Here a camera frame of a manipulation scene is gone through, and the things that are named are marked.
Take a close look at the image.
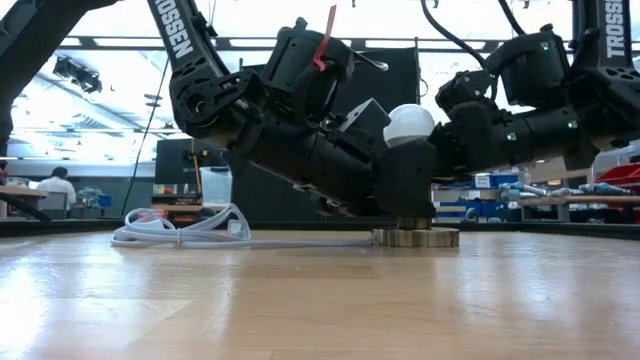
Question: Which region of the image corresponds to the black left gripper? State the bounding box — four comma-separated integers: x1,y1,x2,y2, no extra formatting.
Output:
226,97,439,220

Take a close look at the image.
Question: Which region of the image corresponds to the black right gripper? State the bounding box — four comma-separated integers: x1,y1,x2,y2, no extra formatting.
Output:
428,99,507,180

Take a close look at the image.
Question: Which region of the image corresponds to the white frosted lightbulb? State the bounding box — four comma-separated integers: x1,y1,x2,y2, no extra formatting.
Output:
382,103,437,150

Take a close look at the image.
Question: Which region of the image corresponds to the metal lamp base with socket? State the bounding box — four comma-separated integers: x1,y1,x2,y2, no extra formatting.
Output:
370,215,461,249

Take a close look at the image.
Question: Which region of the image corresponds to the background wooden workbench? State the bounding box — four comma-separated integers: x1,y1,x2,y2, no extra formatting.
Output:
518,194,640,224

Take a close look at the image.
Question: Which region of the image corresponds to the rack with red bins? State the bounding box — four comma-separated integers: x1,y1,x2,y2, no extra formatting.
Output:
593,162,640,187

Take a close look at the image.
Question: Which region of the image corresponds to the clear plastic bin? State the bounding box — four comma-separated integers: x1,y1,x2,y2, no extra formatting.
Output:
199,166,234,207

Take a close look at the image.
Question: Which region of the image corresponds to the yellow upright tool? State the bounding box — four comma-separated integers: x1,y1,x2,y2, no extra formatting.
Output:
189,144,203,197

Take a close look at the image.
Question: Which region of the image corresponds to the black monitor screen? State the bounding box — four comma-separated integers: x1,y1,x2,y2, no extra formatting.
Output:
153,138,231,186

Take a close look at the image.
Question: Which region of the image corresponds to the black ceiling-mounted device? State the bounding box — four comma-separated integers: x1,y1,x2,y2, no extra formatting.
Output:
51,54,104,95

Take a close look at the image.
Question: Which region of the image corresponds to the person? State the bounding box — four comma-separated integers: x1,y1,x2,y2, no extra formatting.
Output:
34,165,78,214

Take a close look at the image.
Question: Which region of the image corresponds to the background desk with dark leg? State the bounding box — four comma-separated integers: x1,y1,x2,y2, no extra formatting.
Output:
0,184,52,224

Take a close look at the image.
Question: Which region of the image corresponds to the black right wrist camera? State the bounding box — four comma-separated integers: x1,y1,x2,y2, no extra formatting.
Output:
434,69,497,115

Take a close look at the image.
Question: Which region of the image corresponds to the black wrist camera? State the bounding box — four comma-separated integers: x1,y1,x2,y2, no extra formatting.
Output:
258,17,357,124
434,69,497,115

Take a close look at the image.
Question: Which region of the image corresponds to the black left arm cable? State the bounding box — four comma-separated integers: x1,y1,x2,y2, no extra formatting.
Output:
349,49,390,73

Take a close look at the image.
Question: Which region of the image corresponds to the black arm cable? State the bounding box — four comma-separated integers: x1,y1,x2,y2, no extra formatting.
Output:
349,49,390,73
419,0,527,69

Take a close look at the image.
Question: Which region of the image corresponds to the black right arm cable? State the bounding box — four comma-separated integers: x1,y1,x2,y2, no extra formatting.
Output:
419,0,527,69

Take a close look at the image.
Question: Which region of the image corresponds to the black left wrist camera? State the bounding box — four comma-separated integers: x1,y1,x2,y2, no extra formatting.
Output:
258,17,357,124

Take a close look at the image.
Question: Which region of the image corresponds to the red cable tie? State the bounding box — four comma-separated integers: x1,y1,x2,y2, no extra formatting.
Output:
311,4,338,73

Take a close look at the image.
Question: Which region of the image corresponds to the white power cable with switch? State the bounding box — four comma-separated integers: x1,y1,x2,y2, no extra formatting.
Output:
109,202,376,250

